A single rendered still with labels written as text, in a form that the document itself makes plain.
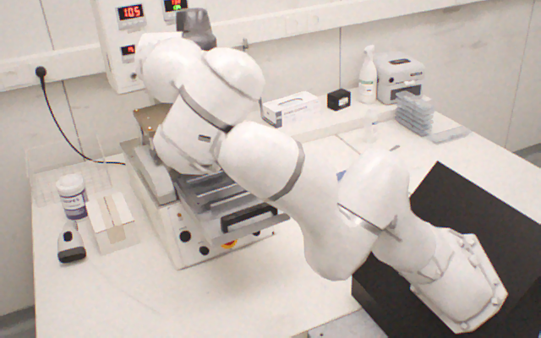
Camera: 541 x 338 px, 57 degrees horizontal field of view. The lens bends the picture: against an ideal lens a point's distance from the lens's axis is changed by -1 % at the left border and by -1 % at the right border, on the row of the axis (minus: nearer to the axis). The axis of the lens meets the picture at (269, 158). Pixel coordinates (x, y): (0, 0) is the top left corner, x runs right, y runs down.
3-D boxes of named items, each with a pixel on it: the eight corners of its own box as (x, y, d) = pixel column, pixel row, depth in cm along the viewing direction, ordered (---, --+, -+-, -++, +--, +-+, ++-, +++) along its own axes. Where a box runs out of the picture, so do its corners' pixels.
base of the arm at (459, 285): (524, 291, 97) (494, 272, 88) (451, 349, 102) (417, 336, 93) (457, 215, 113) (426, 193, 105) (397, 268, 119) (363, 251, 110)
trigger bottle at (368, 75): (362, 95, 232) (363, 42, 220) (379, 98, 228) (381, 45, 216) (354, 102, 226) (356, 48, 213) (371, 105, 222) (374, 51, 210)
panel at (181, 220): (183, 268, 144) (165, 206, 141) (275, 233, 155) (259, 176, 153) (185, 269, 142) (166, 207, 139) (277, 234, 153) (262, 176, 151)
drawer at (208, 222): (174, 193, 145) (170, 171, 141) (243, 171, 153) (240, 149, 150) (212, 251, 122) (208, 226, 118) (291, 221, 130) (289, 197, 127)
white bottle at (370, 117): (363, 142, 202) (363, 110, 195) (365, 137, 206) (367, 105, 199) (374, 144, 201) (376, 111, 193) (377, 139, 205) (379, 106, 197)
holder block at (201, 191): (177, 184, 142) (176, 177, 141) (241, 164, 150) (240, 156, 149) (198, 214, 129) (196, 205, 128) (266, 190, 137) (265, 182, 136)
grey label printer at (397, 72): (360, 88, 240) (361, 53, 231) (397, 81, 244) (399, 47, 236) (385, 107, 219) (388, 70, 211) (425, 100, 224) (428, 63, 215)
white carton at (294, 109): (261, 118, 217) (259, 103, 213) (305, 105, 226) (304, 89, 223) (275, 128, 208) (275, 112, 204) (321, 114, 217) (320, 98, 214)
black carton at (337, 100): (326, 107, 223) (326, 93, 219) (341, 101, 227) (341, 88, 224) (336, 111, 218) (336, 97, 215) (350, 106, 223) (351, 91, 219)
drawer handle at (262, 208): (221, 230, 123) (219, 216, 121) (274, 210, 129) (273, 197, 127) (224, 234, 122) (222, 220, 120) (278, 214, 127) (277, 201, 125)
